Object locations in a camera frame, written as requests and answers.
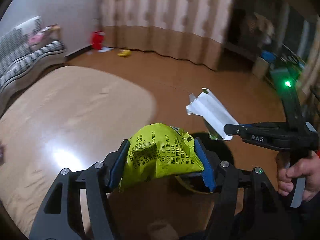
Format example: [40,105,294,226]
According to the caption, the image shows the pink printed cushion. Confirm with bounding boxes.
[29,27,50,44]

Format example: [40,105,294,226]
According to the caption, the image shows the beige patterned curtain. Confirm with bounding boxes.
[100,0,234,72]

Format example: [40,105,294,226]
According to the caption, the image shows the striped sofa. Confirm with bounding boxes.
[0,24,68,115]

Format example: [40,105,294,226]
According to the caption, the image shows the person's right hand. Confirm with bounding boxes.
[276,152,320,202]

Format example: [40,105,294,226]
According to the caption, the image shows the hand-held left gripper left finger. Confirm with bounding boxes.
[29,139,132,240]

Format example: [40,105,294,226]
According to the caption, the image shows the yellow-green snack bag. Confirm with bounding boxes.
[119,123,204,193]

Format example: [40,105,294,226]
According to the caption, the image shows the red plastic bag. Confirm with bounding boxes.
[90,31,105,50]

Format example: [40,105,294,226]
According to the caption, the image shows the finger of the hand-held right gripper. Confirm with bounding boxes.
[224,122,290,147]

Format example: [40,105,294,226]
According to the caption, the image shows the cardboard box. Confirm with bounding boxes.
[252,56,272,79]

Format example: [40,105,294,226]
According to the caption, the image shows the dark shelf unit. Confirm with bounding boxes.
[222,0,320,100]

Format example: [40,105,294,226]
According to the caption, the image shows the torn silver wrapper piece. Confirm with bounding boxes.
[185,88,239,141]

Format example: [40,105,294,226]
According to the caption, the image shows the blue plastic bag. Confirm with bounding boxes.
[261,51,277,62]

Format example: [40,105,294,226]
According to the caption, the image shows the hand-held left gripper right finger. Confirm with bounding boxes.
[194,137,310,240]

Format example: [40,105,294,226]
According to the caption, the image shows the black trash bin gold rim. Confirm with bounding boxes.
[175,131,235,195]

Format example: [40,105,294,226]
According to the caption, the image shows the person's right forearm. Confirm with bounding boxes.
[299,197,320,240]

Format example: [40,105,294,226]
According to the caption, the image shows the black white striped sofa cover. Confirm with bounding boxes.
[0,16,67,93]

